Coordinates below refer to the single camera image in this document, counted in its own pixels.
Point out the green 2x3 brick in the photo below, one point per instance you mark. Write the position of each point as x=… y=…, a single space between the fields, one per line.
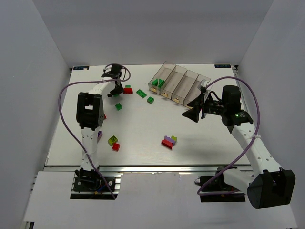
x=141 y=93

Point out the green 2x2 brick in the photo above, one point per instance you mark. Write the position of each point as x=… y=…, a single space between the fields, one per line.
x=118 y=106
x=150 y=100

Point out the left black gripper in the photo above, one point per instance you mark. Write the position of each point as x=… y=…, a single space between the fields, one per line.
x=118 y=89

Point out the right corner logo sticker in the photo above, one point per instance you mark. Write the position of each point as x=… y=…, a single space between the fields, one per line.
x=220 y=66

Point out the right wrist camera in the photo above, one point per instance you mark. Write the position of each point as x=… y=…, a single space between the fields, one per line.
x=203 y=85

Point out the aluminium front rail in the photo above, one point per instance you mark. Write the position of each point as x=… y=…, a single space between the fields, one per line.
x=124 y=169

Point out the left corner logo sticker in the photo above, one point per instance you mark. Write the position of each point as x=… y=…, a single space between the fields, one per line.
x=80 y=68

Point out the green long brick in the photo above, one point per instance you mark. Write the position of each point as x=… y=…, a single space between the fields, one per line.
x=160 y=84

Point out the lilac purple brick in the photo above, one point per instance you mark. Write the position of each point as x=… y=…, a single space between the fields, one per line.
x=173 y=142

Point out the red small brick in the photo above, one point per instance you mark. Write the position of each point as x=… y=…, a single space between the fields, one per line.
x=116 y=147

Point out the purple flat brick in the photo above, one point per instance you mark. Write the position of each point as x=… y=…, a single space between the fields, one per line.
x=99 y=135

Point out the lime small brick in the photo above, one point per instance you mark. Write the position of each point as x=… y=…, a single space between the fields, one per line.
x=174 y=138

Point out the lime yellow brick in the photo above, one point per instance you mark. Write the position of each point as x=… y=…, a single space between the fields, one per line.
x=112 y=140

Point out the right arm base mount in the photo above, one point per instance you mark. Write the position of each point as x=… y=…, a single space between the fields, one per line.
x=218 y=185

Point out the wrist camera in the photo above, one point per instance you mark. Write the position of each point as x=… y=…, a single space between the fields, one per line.
x=106 y=71
x=203 y=85

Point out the corner logo sticker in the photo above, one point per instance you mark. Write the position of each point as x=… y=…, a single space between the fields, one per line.
x=220 y=66
x=80 y=68

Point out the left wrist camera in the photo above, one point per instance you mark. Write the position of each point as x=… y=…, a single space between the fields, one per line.
x=106 y=71

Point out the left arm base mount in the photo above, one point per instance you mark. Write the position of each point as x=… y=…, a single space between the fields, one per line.
x=89 y=185

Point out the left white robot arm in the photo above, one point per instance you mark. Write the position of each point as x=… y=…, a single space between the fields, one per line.
x=90 y=116

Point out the red brick with green top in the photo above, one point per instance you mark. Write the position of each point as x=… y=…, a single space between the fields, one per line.
x=128 y=90

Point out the clear four-bin organizer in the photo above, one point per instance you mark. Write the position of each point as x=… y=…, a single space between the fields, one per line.
x=180 y=84

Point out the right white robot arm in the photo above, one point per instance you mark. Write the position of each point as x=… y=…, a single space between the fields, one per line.
x=270 y=185

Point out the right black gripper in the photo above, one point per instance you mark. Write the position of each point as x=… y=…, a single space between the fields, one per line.
x=203 y=106

